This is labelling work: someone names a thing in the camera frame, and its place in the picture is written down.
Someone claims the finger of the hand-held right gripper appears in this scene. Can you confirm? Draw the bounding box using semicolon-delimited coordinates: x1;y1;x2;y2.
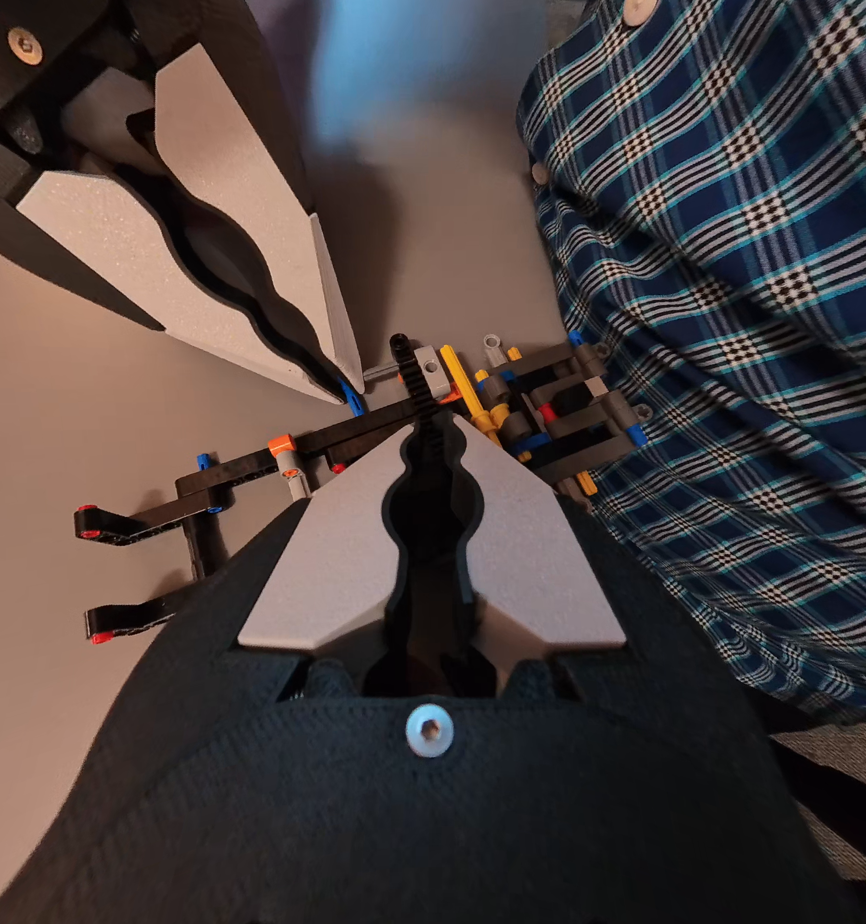
61;43;366;397
17;172;343;405

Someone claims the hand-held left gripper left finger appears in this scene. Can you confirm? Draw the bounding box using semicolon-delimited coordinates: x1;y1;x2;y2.
238;424;415;654

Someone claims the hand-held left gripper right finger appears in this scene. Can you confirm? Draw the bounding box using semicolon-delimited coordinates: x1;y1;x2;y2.
451;415;626;648

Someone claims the black lego technic model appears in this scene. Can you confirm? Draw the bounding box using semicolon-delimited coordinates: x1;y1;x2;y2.
74;332;654;645

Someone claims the blue plaid shirt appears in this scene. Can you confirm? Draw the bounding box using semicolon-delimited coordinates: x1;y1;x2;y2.
516;0;866;716

